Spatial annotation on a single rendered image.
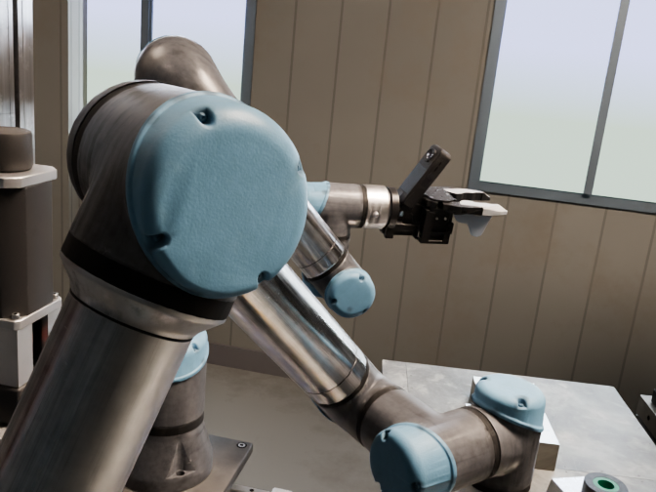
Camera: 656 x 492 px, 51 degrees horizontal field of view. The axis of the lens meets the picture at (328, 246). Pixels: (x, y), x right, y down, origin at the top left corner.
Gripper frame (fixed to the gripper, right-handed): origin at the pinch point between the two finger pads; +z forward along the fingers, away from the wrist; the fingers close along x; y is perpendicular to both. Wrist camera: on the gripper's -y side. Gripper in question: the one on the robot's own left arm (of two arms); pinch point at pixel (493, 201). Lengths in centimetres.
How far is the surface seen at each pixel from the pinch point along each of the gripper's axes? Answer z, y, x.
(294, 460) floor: 5, 164, -122
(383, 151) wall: 49, 48, -202
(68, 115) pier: -98, 54, -251
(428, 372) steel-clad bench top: 23, 74, -54
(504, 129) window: 97, 27, -179
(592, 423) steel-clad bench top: 57, 69, -23
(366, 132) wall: 41, 40, -207
